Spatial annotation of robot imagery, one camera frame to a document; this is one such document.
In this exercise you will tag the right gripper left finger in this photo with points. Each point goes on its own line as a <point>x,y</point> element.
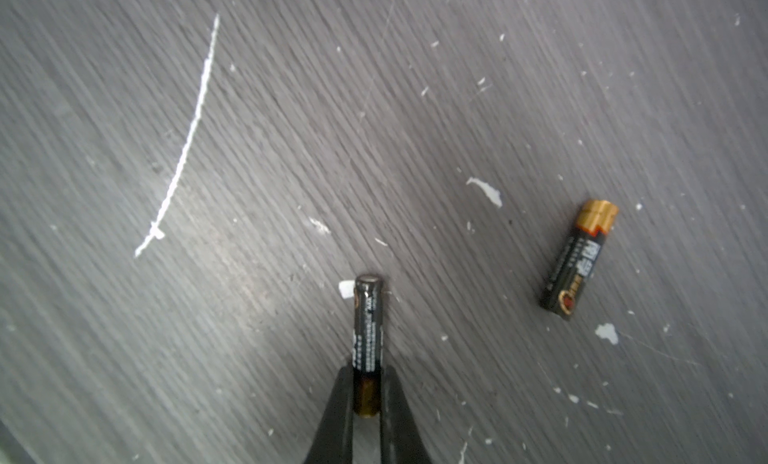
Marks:
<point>333,440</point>

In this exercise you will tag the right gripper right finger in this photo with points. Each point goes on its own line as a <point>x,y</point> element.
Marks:
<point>400,440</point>

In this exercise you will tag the AAA battery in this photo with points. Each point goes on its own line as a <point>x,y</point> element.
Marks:
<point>576,261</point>
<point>367,349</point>

